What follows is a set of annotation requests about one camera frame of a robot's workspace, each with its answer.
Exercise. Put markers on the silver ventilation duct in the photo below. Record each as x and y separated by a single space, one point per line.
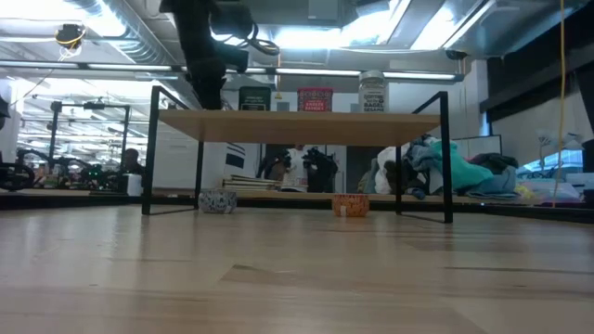
139 42

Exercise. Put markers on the white box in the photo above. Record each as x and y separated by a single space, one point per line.
133 185

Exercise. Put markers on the wooden shelf black metal legs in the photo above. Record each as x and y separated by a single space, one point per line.
297 127

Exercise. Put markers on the blue grey cloth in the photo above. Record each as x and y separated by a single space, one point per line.
499 185

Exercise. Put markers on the white cabinet black stripes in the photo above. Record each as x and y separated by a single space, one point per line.
176 162

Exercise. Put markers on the white board panel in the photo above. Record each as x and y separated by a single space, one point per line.
478 146

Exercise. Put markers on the black background camera stand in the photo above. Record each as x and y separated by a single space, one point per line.
55 130

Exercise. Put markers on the black cloth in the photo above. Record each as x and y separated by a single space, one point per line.
494 161

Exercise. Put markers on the orange patterned bowl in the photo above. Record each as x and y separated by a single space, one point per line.
350 205

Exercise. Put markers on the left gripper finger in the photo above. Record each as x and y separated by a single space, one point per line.
208 88

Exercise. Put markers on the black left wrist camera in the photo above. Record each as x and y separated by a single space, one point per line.
232 56

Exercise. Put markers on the blue denim cloth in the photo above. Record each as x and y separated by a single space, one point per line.
420 158

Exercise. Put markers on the dark green spice box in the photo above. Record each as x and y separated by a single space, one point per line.
254 98

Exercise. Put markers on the black security camera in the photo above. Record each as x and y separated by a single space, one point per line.
456 55

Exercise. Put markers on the pale pink cloth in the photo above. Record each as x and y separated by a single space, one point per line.
547 190

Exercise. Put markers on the bagel sesame seasoning jar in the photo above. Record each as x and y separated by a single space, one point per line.
373 93

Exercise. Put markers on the stack of books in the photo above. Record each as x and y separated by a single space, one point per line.
250 183

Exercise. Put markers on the black background robot arm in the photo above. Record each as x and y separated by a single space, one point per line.
16 176
322 171
278 160

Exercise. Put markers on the person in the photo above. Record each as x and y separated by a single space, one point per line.
297 167
132 160

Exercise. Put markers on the teal cloth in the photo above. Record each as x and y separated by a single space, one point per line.
457 171

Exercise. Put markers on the red patterned spice tin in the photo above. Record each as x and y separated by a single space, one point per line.
315 99

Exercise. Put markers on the black aluminium table frame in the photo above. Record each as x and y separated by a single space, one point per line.
69 201

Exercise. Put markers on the long ceiling light bar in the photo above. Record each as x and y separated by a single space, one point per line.
325 72

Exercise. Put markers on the white garment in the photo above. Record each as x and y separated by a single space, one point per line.
383 171

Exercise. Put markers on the blue white patterned bowl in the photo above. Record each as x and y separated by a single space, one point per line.
217 201

